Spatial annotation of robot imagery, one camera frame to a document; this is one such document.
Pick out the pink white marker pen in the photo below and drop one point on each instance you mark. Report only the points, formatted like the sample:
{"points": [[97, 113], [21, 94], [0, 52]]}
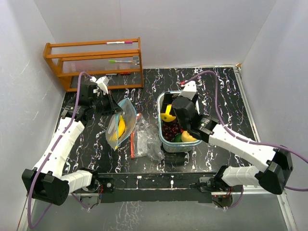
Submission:
{"points": [[119, 42]]}

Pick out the orange zip plastic bag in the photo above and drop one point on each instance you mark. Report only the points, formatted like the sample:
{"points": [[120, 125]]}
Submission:
{"points": [[145, 140]]}

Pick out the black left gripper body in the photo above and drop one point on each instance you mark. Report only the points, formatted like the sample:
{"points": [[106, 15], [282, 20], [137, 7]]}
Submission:
{"points": [[101, 104]]}

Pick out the yellow apple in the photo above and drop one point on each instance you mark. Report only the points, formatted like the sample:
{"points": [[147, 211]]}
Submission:
{"points": [[186, 137]]}

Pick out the blue zip top bag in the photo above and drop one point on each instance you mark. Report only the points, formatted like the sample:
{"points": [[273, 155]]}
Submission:
{"points": [[129, 115]]}

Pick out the white plastic basket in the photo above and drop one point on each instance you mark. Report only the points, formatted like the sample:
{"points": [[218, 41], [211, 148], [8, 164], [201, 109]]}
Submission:
{"points": [[172, 147]]}

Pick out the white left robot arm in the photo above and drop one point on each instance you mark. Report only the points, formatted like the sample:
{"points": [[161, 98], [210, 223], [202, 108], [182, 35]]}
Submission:
{"points": [[46, 181]]}

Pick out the yellow banana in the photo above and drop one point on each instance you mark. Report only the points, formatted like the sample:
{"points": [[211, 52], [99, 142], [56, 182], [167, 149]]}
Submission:
{"points": [[120, 129]]}

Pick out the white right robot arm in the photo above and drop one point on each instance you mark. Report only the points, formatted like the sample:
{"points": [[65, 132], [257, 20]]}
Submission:
{"points": [[270, 167]]}

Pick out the green white marker pen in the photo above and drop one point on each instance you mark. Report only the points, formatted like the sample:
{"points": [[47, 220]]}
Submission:
{"points": [[120, 61]]}

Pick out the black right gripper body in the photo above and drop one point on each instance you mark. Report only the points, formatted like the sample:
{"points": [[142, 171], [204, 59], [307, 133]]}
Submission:
{"points": [[167, 99]]}

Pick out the green lime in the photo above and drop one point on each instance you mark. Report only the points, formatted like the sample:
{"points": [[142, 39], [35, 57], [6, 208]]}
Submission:
{"points": [[178, 138]]}

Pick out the yellow lemon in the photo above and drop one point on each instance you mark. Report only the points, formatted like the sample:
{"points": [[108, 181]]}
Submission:
{"points": [[166, 115]]}

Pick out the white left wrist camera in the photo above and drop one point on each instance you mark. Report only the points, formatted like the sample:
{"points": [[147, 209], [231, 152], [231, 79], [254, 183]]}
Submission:
{"points": [[102, 85]]}

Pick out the purple grapes bunch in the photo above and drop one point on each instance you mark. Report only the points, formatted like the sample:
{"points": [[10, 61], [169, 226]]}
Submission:
{"points": [[170, 130]]}

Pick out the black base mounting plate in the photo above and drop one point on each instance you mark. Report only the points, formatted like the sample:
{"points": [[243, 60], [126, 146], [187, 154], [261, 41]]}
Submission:
{"points": [[162, 187]]}

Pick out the wooden shelf rack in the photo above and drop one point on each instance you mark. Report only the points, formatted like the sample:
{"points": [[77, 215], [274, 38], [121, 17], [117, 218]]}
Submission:
{"points": [[67, 60]]}

